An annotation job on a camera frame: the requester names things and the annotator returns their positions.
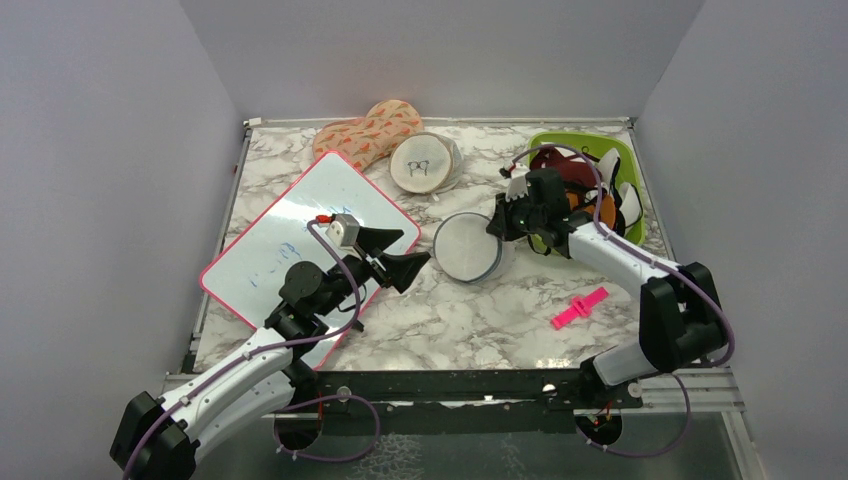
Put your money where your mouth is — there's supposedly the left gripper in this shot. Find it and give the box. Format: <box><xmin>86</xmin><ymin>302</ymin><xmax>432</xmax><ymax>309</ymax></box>
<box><xmin>316</xmin><ymin>227</ymin><xmax>429</xmax><ymax>317</ymax></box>

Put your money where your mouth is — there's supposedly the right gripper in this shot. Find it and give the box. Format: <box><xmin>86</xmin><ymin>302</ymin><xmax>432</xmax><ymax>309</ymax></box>
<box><xmin>487</xmin><ymin>189</ymin><xmax>546</xmax><ymax>242</ymax></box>

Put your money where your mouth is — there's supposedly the orange bra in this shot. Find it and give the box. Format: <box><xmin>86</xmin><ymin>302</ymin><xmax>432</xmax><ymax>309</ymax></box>
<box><xmin>565</xmin><ymin>188</ymin><xmax>622</xmax><ymax>233</ymax></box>

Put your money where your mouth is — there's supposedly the grey mesh laundry bag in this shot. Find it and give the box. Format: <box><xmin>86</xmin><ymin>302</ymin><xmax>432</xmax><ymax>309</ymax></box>
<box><xmin>433</xmin><ymin>212</ymin><xmax>515</xmax><ymax>284</ymax></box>

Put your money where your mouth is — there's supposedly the black and white bra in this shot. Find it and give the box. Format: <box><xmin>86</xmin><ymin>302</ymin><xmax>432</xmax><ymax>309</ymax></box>
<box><xmin>584</xmin><ymin>148</ymin><xmax>643</xmax><ymax>236</ymax></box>

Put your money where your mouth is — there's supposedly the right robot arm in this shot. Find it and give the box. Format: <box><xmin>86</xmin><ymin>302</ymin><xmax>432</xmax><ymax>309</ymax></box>
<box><xmin>486</xmin><ymin>168</ymin><xmax>732</xmax><ymax>407</ymax></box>

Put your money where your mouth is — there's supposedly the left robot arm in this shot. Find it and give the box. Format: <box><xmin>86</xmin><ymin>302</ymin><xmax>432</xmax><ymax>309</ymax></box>
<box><xmin>110</xmin><ymin>214</ymin><xmax>431</xmax><ymax>479</ymax></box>

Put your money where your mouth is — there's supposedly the maroon bra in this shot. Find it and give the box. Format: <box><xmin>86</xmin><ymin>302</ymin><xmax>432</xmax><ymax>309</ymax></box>
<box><xmin>529</xmin><ymin>147</ymin><xmax>597</xmax><ymax>193</ymax></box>

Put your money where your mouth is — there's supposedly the green plastic basin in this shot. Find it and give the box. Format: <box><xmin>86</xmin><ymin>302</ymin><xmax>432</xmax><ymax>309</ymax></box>
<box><xmin>523</xmin><ymin>131</ymin><xmax>646</xmax><ymax>246</ymax></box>

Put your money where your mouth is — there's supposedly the pink plastic clip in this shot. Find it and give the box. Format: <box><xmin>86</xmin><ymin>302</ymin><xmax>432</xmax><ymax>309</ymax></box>
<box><xmin>550</xmin><ymin>287</ymin><xmax>609</xmax><ymax>330</ymax></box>

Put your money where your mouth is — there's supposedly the orange patterned pouch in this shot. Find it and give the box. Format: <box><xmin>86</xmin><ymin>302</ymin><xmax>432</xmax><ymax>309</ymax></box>
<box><xmin>312</xmin><ymin>99</ymin><xmax>424</xmax><ymax>171</ymax></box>

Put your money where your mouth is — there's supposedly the pink framed whiteboard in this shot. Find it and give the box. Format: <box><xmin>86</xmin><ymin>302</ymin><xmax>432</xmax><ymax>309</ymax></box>
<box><xmin>199</xmin><ymin>153</ymin><xmax>421</xmax><ymax>328</ymax></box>

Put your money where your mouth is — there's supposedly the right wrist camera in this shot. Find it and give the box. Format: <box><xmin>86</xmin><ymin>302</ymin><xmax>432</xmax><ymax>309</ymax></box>
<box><xmin>500</xmin><ymin>163</ymin><xmax>530</xmax><ymax>202</ymax></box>

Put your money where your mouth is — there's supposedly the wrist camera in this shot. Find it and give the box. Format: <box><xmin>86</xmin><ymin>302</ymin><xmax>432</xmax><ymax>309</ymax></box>
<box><xmin>500</xmin><ymin>163</ymin><xmax>530</xmax><ymax>202</ymax></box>
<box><xmin>315</xmin><ymin>214</ymin><xmax>361</xmax><ymax>249</ymax></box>

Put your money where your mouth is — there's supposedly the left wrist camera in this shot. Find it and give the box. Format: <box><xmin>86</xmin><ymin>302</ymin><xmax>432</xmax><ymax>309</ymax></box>
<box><xmin>315</xmin><ymin>214</ymin><xmax>361</xmax><ymax>249</ymax></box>

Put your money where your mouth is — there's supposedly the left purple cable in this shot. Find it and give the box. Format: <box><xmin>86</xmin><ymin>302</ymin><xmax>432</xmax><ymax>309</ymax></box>
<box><xmin>122</xmin><ymin>218</ymin><xmax>382</xmax><ymax>480</ymax></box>

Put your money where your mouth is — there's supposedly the purple cable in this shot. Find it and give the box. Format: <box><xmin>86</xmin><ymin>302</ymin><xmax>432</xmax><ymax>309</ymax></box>
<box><xmin>503</xmin><ymin>143</ymin><xmax>737</xmax><ymax>460</ymax></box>
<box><xmin>122</xmin><ymin>218</ymin><xmax>382</xmax><ymax>480</ymax></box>

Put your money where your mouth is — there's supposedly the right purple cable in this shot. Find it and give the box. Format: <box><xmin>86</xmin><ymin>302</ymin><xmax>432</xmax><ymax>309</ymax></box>
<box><xmin>503</xmin><ymin>143</ymin><xmax>737</xmax><ymax>460</ymax></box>

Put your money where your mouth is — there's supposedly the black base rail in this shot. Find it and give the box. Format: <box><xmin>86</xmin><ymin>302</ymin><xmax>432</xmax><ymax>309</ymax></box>
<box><xmin>270</xmin><ymin>368</ymin><xmax>643</xmax><ymax>441</ymax></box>

